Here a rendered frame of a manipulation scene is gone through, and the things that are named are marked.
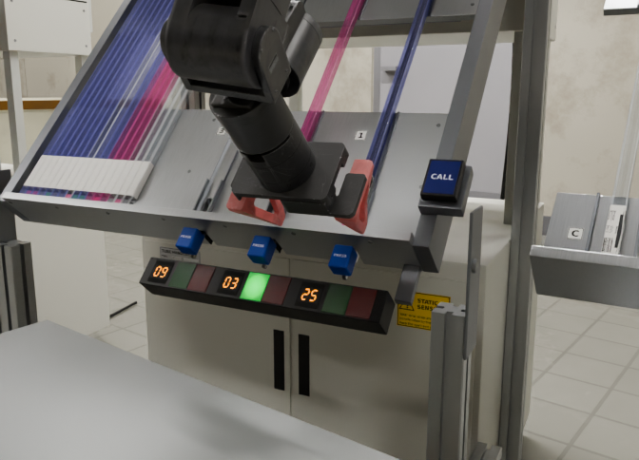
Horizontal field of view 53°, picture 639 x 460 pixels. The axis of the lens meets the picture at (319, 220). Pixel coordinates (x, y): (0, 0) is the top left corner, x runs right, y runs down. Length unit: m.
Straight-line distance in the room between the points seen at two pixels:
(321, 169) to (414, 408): 0.65
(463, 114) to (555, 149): 3.39
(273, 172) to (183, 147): 0.42
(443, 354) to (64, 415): 0.41
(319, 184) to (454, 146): 0.26
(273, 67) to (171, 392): 0.34
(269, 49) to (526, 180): 0.81
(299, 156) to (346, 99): 4.33
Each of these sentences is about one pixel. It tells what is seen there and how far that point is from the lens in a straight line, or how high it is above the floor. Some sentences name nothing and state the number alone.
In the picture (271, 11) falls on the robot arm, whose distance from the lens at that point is 0.50.
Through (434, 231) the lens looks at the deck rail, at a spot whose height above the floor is 0.73.
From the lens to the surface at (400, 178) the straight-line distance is 0.80.
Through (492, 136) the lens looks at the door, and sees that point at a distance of 4.29.
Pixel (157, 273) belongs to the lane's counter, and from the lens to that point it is 0.88.
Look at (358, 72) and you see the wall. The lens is 4.84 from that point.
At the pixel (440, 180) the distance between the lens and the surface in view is 0.73.
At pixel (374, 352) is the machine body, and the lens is 1.15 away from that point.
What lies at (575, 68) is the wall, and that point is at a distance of 4.17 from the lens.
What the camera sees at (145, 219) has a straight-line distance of 0.92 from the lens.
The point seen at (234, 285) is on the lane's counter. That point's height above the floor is 0.65.
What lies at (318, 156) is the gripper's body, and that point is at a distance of 0.61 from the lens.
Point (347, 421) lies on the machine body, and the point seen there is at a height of 0.30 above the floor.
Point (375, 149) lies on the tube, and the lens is 0.82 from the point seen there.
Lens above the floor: 0.89
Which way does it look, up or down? 11 degrees down
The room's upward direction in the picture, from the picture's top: straight up
